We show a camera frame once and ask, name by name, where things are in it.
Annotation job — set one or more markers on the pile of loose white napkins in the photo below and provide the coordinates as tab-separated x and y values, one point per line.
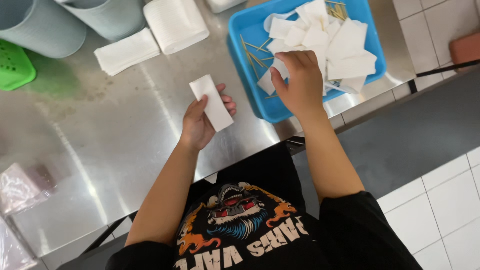
345	48

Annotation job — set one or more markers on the red-brown stool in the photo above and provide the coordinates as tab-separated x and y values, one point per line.
465	47

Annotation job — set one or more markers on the blue plastic tray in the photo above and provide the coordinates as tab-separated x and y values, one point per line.
247	26

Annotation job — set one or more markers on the person's right hand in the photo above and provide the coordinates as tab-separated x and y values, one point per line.
302	84

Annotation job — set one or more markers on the flat stack of white tissues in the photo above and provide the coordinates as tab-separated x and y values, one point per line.
125	52

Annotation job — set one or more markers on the black printed t-shirt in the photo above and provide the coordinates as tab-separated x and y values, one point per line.
262	232

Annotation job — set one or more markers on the white napkin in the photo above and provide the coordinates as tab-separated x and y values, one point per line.
213	103

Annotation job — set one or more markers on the scattered wooden toothpicks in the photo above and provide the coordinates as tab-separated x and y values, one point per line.
252	56

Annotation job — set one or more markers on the white tissue bundle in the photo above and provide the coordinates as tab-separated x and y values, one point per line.
223	3

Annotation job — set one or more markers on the clear plastic bag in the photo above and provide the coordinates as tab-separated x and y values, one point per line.
11	247
22	187

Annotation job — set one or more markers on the green plastic basket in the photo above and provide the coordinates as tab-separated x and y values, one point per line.
13	67

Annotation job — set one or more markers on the white tissue roll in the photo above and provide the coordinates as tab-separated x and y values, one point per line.
176	24

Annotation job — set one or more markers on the person's left hand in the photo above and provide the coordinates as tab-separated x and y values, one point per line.
195	125

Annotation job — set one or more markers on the grey-blue plastic bucket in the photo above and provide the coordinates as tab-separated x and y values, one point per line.
37	26
108	17

